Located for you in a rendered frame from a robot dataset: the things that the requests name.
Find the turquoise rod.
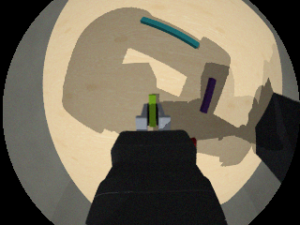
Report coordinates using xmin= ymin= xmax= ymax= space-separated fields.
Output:
xmin=141 ymin=17 xmax=200 ymax=49

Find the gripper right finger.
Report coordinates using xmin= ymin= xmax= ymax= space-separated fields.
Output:
xmin=156 ymin=103 xmax=171 ymax=130

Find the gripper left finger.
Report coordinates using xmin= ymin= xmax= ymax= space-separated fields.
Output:
xmin=135 ymin=103 xmax=149 ymax=131

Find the lime green rod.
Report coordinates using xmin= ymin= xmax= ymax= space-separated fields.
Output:
xmin=149 ymin=94 xmax=156 ymax=128

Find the purple rod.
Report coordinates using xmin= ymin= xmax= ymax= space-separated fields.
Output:
xmin=200 ymin=78 xmax=217 ymax=113

